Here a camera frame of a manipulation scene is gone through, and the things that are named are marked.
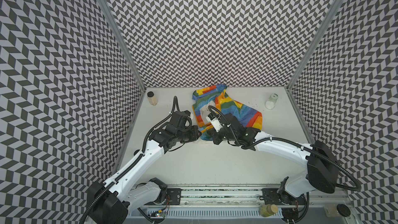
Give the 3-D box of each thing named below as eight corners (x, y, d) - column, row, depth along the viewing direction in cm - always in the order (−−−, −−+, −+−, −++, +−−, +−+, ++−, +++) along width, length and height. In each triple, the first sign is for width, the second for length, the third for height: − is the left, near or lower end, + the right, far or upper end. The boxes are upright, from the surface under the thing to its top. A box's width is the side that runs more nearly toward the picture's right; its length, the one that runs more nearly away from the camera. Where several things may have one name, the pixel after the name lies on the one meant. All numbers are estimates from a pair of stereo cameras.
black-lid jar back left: (149, 105, 109) (146, 97, 103) (151, 99, 113) (148, 91, 106) (157, 105, 109) (153, 97, 103) (158, 99, 113) (155, 91, 106)
